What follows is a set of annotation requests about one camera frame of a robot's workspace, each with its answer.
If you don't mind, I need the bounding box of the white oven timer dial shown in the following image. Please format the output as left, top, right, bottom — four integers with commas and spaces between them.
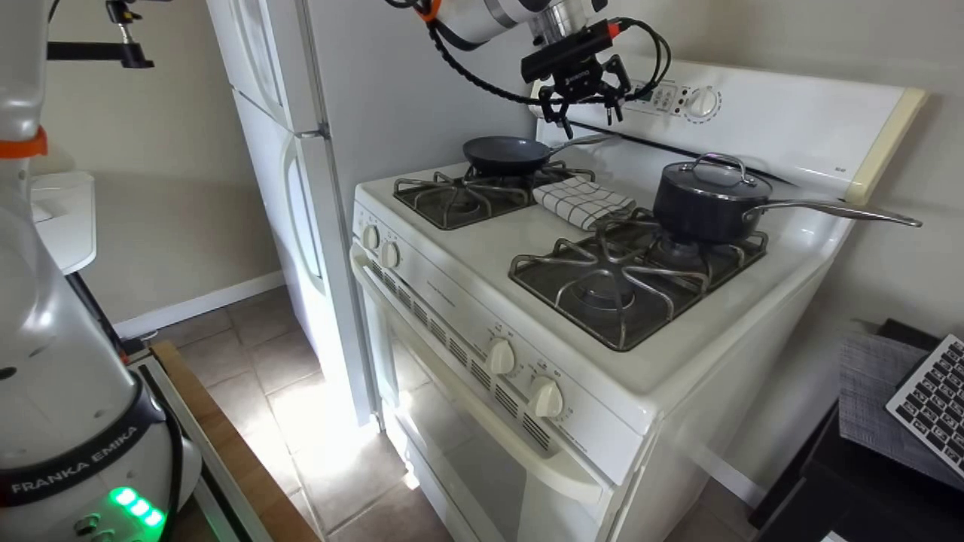
688, 85, 726, 127

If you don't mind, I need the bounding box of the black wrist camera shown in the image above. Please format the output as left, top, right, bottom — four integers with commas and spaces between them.
519, 19, 625, 85

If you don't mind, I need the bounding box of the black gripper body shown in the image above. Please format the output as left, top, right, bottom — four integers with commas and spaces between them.
540, 54, 628, 113

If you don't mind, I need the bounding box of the black saucepan with lid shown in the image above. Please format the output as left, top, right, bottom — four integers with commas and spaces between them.
649, 157, 925, 247

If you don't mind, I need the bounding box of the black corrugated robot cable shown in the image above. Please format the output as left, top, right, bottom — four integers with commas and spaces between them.
384, 0, 675, 113

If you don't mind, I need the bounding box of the white gas stove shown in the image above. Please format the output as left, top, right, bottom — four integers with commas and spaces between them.
345, 45, 927, 542

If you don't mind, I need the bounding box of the white checked tea towel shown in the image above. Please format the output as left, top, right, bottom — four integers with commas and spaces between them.
531, 174, 638, 233

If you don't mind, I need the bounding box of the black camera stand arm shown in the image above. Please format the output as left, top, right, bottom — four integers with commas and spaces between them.
41, 0, 159, 71

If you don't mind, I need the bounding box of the black burner grate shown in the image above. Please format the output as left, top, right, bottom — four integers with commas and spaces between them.
506, 203, 771, 354
392, 158, 596, 232

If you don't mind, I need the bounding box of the black desk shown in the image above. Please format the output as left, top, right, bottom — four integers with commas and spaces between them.
751, 315, 964, 542

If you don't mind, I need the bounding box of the white keyboard with dark keys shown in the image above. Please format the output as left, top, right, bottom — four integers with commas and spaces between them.
882, 330, 964, 479

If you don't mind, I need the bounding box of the grey desk mat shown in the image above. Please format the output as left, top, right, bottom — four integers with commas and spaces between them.
838, 328, 964, 493

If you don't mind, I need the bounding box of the white oven door handle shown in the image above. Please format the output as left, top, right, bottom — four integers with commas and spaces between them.
345, 242, 617, 505

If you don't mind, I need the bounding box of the wooden board edge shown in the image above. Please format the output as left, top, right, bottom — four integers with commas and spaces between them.
147, 340, 323, 542

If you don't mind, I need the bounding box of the dark frying pan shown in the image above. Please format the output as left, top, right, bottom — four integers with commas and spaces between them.
460, 131, 611, 181

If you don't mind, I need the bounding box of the white refrigerator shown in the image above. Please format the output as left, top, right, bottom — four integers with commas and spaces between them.
206, 0, 566, 428

